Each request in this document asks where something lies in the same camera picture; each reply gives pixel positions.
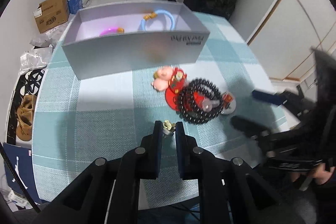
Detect small gold ring charm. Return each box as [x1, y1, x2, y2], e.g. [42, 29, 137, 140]
[162, 120, 176, 136]

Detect black bead bracelet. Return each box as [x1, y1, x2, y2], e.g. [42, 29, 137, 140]
[176, 77, 224, 125]

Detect red round charm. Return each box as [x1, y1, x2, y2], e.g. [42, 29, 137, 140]
[165, 81, 205, 112]

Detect pink pig figure keychain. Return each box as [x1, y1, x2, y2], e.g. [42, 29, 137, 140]
[151, 66, 187, 94]

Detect person's right hand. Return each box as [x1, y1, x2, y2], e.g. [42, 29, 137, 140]
[307, 164, 335, 185]

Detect teal plaid tablecloth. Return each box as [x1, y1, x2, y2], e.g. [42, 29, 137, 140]
[33, 14, 289, 201]

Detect grey cardboard phone box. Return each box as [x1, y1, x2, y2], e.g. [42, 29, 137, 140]
[62, 1, 210, 80]

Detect blue Jordan shoe box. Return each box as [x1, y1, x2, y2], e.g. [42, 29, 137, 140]
[3, 143, 42, 204]

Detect brown suede shoes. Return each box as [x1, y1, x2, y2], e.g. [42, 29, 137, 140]
[16, 94, 37, 141]

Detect black white patterned slippers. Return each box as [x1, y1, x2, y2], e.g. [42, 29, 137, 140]
[6, 69, 45, 145]

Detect clear plastic packaging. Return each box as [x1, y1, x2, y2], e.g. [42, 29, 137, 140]
[19, 27, 66, 75]

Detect brown cardboard box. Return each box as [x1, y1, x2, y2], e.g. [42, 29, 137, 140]
[33, 0, 70, 34]

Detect purple bracelet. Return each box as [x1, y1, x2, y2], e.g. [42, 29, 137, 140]
[99, 27, 125, 37]

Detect light blue bracelet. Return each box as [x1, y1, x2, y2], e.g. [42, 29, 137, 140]
[138, 9, 176, 32]

